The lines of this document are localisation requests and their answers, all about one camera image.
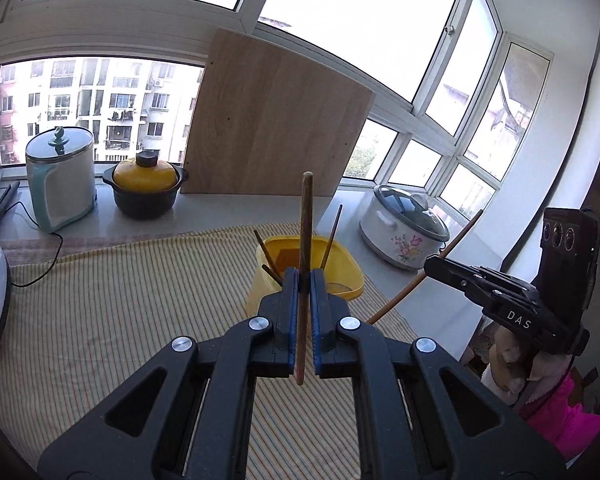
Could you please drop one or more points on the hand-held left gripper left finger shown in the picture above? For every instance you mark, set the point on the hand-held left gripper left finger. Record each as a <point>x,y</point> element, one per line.
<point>291,320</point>

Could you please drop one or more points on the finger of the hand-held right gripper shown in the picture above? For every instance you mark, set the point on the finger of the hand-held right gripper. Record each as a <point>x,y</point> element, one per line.
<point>485,296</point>
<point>460,271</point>

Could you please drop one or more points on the person's right hand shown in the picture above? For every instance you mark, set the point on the person's right hand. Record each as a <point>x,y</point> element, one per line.
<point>512,355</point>

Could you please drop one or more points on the floral white rice cooker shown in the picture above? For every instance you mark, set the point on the floral white rice cooker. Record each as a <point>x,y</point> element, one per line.
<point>395,245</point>

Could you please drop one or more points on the apartment buildings outside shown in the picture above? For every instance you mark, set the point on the apartment buildings outside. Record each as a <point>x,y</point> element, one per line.
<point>130,95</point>

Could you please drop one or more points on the person's pink clothing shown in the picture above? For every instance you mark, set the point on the person's pink clothing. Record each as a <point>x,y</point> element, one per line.
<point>565,410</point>

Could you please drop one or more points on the white window frame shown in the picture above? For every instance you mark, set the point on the white window frame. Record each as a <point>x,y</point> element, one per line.
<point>105,30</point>

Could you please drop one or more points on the brown red-tipped chopstick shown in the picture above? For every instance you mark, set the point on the brown red-tipped chopstick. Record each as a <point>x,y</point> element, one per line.
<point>306,220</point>

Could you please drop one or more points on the white teal electric pot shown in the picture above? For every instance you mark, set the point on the white teal electric pot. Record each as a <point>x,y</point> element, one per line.
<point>65,190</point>

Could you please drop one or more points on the black casserole pot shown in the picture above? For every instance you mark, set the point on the black casserole pot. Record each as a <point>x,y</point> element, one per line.
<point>145,205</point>

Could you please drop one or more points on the yellow plastic container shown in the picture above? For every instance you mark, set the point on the yellow plastic container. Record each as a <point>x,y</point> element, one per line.
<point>285,250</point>

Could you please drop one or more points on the black folded tripod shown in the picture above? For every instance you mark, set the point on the black folded tripod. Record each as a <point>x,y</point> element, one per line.
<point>2,205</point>

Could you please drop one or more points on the yellow pot lid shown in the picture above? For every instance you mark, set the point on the yellow pot lid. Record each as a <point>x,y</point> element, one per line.
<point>145,177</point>

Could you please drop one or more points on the striped table cloth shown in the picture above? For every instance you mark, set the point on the striped table cloth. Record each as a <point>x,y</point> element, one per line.
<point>130,300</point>

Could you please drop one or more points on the black chopstick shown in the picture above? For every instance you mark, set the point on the black chopstick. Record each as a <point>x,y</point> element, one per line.
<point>272,275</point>

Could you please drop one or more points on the light wooden board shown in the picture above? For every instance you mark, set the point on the light wooden board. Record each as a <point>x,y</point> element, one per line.
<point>280,120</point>

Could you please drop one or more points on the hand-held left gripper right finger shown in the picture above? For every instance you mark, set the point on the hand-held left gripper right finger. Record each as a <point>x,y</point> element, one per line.
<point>316,320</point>

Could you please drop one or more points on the dark brown chopstick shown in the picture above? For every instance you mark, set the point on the dark brown chopstick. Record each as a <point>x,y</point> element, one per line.
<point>265,252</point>

